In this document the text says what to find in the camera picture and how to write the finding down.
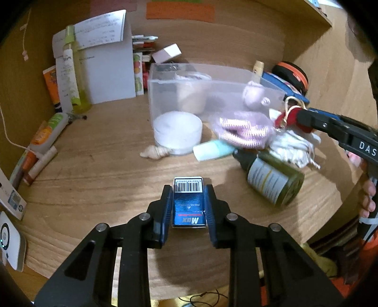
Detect mint green tube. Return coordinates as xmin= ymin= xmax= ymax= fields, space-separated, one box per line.
xmin=193 ymin=139 xmax=236 ymax=162

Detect clear plastic box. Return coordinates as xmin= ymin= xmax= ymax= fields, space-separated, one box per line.
xmin=147 ymin=63 xmax=287 ymax=155

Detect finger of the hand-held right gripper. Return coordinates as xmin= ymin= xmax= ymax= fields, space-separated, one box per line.
xmin=296 ymin=110 xmax=351 ymax=140
xmin=309 ymin=108 xmax=341 ymax=122

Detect white round jar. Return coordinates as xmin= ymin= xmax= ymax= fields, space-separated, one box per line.
xmin=153 ymin=111 xmax=203 ymax=156

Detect yellow-green spray bottle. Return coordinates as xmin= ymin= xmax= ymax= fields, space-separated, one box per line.
xmin=64 ymin=25 xmax=92 ymax=113

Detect white cable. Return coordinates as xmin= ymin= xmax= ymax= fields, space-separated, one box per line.
xmin=0 ymin=103 xmax=38 ymax=154

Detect white brown stick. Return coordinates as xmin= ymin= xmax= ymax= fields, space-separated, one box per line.
xmin=23 ymin=147 xmax=58 ymax=186

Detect white string with tags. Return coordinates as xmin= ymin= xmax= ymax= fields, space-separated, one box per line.
xmin=19 ymin=6 xmax=33 ymax=61

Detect pink plush toy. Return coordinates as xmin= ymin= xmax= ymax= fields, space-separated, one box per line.
xmin=243 ymin=81 xmax=273 ymax=110

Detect pink white hair ties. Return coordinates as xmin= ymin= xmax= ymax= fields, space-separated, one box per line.
xmin=209 ymin=111 xmax=276 ymax=149

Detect person's orange garment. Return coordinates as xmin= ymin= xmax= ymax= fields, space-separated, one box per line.
xmin=334 ymin=236 xmax=378 ymax=299

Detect orange sticky note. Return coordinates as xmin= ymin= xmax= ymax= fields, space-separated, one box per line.
xmin=146 ymin=2 xmax=216 ymax=23

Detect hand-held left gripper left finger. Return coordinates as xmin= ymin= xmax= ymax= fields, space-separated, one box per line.
xmin=35 ymin=185 xmax=175 ymax=307

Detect black orange zip pouch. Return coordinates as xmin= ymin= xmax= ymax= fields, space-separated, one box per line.
xmin=272 ymin=61 xmax=309 ymax=93

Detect handwritten paper note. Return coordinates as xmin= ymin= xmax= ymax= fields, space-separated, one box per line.
xmin=73 ymin=10 xmax=127 ymax=50

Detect beige cup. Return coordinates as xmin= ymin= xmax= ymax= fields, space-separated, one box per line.
xmin=176 ymin=74 xmax=212 ymax=115

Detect white electronic device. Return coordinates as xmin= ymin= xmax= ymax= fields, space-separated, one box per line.
xmin=0 ymin=211 xmax=27 ymax=272

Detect person's right hand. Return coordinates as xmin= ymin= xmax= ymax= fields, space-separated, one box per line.
xmin=358 ymin=178 xmax=378 ymax=219

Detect white orange green tube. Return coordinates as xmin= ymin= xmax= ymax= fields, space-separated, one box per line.
xmin=30 ymin=112 xmax=70 ymax=154

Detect pink sticky note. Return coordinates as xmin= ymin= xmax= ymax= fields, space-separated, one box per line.
xmin=90 ymin=0 xmax=138 ymax=13

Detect green glass bottle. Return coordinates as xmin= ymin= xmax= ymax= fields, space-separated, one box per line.
xmin=233 ymin=149 xmax=305 ymax=206

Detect blue pencil case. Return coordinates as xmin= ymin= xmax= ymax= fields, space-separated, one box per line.
xmin=261 ymin=72 xmax=310 ymax=104

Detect yellow cloth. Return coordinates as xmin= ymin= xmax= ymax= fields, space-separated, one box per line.
xmin=304 ymin=244 xmax=338 ymax=277

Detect wooden desktop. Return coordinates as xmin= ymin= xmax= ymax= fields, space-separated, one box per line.
xmin=0 ymin=63 xmax=368 ymax=298

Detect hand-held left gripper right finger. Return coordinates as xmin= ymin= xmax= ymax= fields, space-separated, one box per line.
xmin=204 ymin=184 xmax=344 ymax=307

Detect seashell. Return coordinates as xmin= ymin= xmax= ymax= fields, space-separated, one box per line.
xmin=140 ymin=145 xmax=170 ymax=161

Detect stack of books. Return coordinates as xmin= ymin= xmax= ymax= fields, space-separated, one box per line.
xmin=131 ymin=34 xmax=159 ymax=96

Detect orange carton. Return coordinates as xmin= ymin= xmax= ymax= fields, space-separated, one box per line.
xmin=43 ymin=66 xmax=63 ymax=112

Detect cream lotion bottle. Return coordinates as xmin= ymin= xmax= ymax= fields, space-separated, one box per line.
xmin=253 ymin=60 xmax=264 ymax=85

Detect black cable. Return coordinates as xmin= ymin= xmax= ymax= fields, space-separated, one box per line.
xmin=176 ymin=289 xmax=223 ymax=307

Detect red charm with gold cord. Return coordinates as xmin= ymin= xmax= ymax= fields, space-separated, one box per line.
xmin=273 ymin=97 xmax=314 ymax=134

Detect blue staples box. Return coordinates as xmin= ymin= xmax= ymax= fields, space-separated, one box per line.
xmin=171 ymin=176 xmax=207 ymax=228

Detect white tube with green print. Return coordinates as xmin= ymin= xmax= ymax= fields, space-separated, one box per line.
xmin=56 ymin=49 xmax=82 ymax=113

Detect pink white box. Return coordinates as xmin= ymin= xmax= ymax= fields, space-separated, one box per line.
xmin=151 ymin=43 xmax=182 ymax=64

